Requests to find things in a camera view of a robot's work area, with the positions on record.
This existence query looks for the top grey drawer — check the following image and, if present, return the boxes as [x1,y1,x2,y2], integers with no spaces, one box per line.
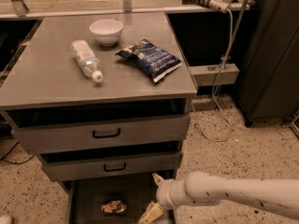
[12,115,190,154]

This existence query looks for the grey drawer cabinet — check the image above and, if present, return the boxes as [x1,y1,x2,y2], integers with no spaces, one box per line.
[0,11,199,224]

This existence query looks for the black drawer handle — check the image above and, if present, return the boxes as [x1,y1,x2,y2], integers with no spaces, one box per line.
[103,161,127,173]
[92,128,121,139]

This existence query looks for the clear plastic water bottle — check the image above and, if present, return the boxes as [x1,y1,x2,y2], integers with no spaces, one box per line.
[71,40,104,83]

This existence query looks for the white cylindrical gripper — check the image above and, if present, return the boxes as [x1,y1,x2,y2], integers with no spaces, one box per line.
[138,173,189,224]

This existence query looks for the grey back counter shelf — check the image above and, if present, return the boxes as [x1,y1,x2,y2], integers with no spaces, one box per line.
[0,0,257,20]

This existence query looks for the black top drawer handle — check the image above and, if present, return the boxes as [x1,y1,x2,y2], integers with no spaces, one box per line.
[92,128,121,139]

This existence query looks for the middle grey drawer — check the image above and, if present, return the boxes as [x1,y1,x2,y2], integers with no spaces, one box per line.
[42,151,182,181]

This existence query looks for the bottom grey open drawer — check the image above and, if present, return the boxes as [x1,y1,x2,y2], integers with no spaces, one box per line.
[65,173,157,224]

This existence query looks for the white object bottom left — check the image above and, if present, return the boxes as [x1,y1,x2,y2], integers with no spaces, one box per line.
[0,215,12,224]

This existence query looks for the white round plug device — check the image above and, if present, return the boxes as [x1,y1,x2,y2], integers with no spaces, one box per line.
[209,0,230,14]

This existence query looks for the black middle drawer handle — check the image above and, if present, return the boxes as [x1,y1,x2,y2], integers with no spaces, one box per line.
[103,161,127,173]

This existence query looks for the white ceramic bowl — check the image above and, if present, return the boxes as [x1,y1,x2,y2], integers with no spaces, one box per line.
[90,20,123,47]

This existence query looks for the dark cabinet on right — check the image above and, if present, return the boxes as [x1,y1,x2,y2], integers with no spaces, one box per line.
[235,0,299,127]

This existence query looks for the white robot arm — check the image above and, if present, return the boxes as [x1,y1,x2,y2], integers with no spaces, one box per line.
[138,171,299,224]

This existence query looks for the black cable on floor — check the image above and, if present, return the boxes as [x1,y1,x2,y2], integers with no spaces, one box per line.
[0,141,36,165]

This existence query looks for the blue chip bag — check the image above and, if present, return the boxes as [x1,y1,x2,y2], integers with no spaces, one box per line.
[118,38,181,83]

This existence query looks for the grey metal bracket block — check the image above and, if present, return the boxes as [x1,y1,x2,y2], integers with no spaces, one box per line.
[190,63,239,87]

